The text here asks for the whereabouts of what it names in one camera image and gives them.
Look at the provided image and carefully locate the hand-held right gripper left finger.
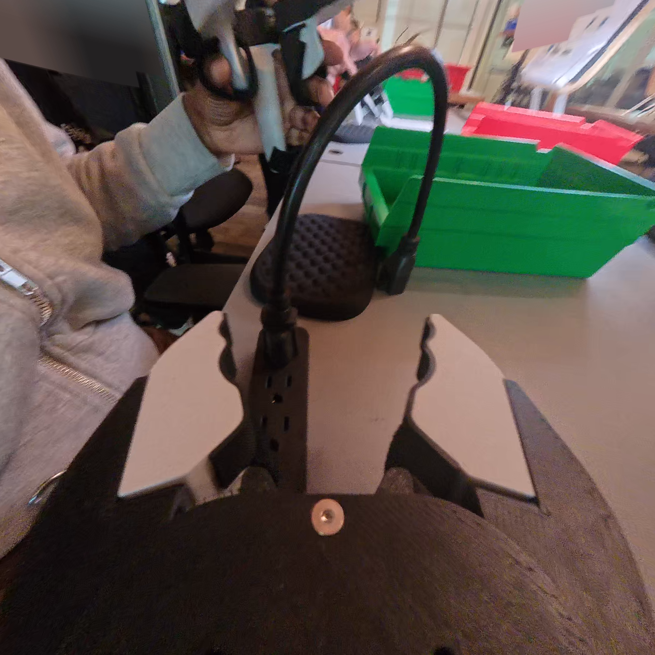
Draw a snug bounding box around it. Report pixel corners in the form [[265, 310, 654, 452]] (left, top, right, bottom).
[[118, 310, 257, 506]]

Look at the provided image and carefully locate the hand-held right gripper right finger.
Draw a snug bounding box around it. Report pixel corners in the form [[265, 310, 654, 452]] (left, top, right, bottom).
[[386, 313, 538, 515]]

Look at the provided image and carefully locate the black power strip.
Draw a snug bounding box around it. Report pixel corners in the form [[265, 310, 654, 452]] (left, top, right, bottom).
[[248, 327, 310, 494]]

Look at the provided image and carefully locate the black power cord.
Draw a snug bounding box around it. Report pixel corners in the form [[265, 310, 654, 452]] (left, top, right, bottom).
[[258, 45, 450, 372]]

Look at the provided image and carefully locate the green plastic bin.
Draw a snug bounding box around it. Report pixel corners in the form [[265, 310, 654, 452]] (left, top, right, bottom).
[[361, 125, 655, 279], [381, 72, 436, 119]]

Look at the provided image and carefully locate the red plastic bin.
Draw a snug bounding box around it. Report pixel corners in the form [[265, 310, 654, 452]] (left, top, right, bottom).
[[461, 101, 645, 164]]

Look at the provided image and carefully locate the person's left forearm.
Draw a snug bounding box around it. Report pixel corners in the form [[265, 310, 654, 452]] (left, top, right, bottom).
[[102, 94, 236, 251]]

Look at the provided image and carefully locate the person's left hand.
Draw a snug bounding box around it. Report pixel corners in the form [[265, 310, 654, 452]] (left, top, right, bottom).
[[184, 41, 344, 159]]

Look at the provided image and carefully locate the black office chair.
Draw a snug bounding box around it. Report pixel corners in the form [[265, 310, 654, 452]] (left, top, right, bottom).
[[102, 169, 254, 328]]

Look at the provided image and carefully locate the black dimpled foam pad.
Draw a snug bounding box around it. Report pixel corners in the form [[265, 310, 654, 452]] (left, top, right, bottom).
[[250, 214, 377, 322]]

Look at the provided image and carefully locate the metal key ring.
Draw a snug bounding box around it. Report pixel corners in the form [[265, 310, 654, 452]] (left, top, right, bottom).
[[28, 468, 67, 505]]

